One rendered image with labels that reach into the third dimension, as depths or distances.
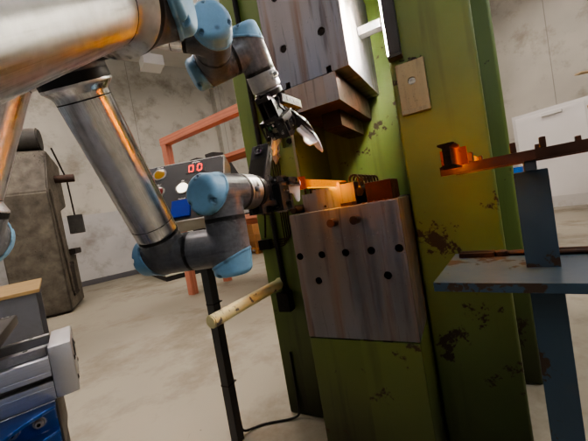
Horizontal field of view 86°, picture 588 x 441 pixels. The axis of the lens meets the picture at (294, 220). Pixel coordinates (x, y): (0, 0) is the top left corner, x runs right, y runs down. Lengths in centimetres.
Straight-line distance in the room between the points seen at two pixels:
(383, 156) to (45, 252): 492
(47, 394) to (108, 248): 793
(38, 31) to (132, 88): 926
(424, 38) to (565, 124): 779
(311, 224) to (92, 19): 87
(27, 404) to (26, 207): 498
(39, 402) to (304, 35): 118
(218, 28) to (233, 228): 35
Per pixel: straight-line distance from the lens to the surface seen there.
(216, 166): 130
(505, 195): 162
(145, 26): 43
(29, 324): 319
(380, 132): 157
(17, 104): 87
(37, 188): 565
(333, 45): 119
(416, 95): 119
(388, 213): 99
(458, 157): 69
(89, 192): 870
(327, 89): 115
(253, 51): 82
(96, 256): 860
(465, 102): 119
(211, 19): 67
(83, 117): 55
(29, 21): 28
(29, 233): 563
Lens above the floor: 94
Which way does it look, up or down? 2 degrees down
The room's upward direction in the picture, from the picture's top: 10 degrees counter-clockwise
